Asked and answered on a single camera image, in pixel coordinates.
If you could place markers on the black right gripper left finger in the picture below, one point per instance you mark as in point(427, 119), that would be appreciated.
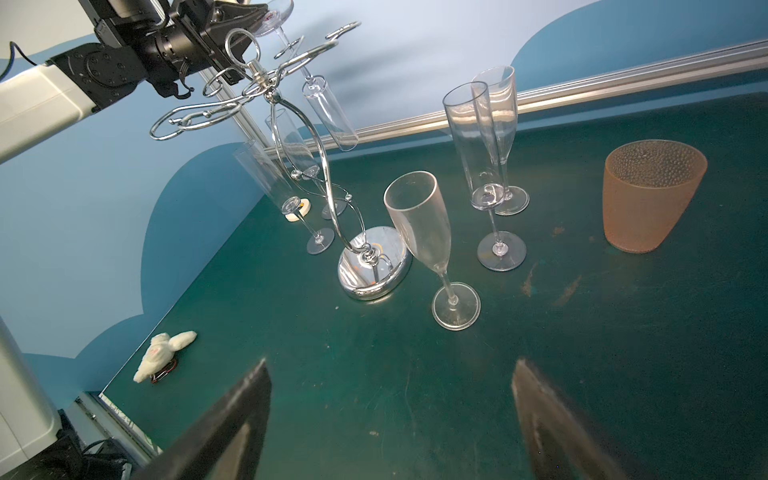
point(227, 441)

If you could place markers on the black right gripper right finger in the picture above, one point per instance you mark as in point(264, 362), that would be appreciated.
point(560, 435)

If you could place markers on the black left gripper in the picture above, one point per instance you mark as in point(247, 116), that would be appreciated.
point(200, 29)

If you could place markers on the clear flute glass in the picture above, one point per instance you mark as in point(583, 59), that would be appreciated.
point(316, 88)
point(281, 192)
point(417, 210)
point(295, 154)
point(502, 91)
point(469, 116)

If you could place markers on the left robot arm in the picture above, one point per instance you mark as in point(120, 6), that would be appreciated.
point(160, 42)

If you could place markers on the chrome wine glass rack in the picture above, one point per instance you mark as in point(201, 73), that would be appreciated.
point(374, 260)

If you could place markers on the small white plush toy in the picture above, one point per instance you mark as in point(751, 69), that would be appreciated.
point(159, 359)

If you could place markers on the white tape roll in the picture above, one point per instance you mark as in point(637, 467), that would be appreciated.
point(304, 208)

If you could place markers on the brown oval pad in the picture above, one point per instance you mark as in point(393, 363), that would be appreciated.
point(647, 186)

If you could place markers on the horizontal aluminium frame bar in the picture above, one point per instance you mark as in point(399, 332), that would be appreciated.
point(722, 62)

